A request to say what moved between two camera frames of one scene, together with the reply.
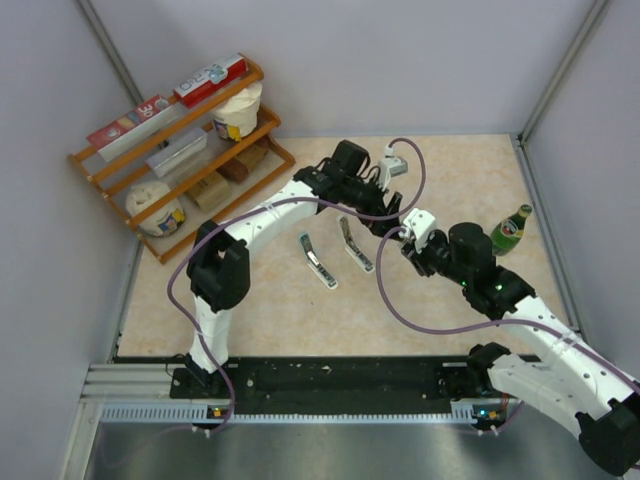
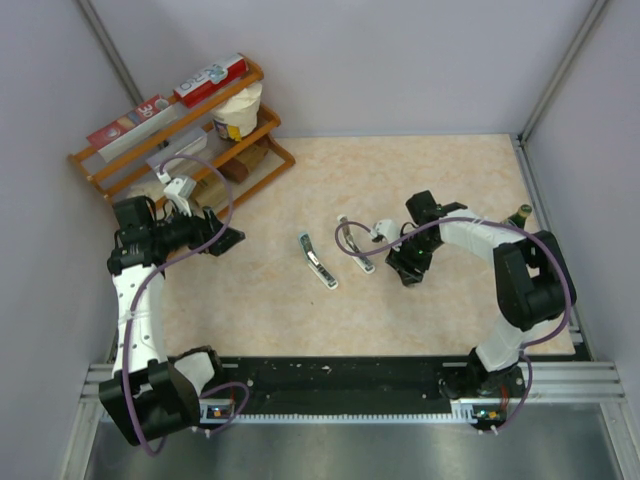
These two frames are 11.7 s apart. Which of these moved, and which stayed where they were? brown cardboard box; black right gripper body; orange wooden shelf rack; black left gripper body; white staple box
Moved: black left gripper body; black right gripper body
Stayed: white staple box; brown cardboard box; orange wooden shelf rack
